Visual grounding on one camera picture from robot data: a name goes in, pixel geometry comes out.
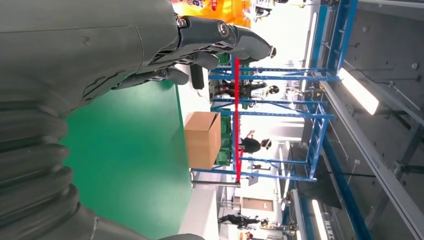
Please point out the blue metal rack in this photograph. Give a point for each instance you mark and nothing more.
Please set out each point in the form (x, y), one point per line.
(317, 132)

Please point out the black humanoid robot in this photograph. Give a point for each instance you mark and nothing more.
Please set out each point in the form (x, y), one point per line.
(238, 221)
(245, 89)

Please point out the white table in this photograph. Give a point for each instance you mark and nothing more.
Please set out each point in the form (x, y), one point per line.
(184, 99)

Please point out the orange plastic bottle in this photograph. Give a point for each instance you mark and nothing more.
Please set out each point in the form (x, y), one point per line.
(228, 13)

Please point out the person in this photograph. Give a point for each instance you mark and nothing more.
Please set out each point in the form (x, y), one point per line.
(251, 145)

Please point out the ceiling light panel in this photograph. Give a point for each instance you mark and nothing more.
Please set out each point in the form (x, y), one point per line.
(359, 92)
(319, 222)

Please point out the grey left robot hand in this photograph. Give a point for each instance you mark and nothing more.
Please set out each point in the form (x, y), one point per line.
(82, 43)

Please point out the brown cardboard box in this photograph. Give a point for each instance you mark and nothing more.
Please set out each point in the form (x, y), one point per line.
(202, 139)

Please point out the blue steel column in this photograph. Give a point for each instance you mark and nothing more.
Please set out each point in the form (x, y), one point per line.
(334, 33)

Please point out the green plastic crate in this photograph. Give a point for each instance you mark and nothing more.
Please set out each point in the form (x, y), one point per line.
(226, 132)

